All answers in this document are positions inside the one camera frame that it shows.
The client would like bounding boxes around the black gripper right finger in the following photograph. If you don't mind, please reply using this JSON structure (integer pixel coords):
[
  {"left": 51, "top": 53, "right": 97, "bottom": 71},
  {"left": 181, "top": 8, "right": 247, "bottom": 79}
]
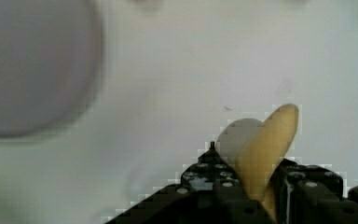
[{"left": 270, "top": 160, "right": 358, "bottom": 224}]

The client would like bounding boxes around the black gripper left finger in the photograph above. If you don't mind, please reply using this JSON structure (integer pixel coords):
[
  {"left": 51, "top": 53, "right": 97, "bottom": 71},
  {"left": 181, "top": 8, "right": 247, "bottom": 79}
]
[{"left": 105, "top": 143, "right": 275, "bottom": 224}]

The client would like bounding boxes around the yellow plush banana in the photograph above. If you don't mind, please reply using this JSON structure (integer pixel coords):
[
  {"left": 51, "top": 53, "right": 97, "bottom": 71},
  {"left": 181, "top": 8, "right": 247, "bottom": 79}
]
[{"left": 216, "top": 104, "right": 299, "bottom": 223}]

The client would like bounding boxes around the lilac round plate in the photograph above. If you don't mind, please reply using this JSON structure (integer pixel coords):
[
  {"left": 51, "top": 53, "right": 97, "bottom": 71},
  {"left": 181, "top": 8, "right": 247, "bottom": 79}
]
[{"left": 0, "top": 0, "right": 102, "bottom": 138}]

